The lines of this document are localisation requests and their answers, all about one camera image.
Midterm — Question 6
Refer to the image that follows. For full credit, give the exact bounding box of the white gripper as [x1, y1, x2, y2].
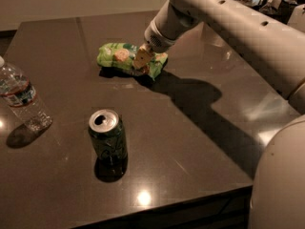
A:
[132, 1, 199, 69]

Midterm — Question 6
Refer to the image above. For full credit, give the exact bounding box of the green rice chip bag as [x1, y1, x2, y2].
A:
[96, 43, 168, 81]

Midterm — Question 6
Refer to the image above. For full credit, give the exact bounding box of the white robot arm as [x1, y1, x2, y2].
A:
[134, 0, 305, 229]

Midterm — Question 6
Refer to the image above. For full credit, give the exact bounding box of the green soda can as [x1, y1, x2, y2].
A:
[88, 109, 128, 166]

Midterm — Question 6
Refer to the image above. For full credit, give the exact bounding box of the clear plastic water bottle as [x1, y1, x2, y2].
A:
[0, 56, 52, 134]

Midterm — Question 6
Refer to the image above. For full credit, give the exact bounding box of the black mesh container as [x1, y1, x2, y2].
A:
[259, 0, 295, 24]

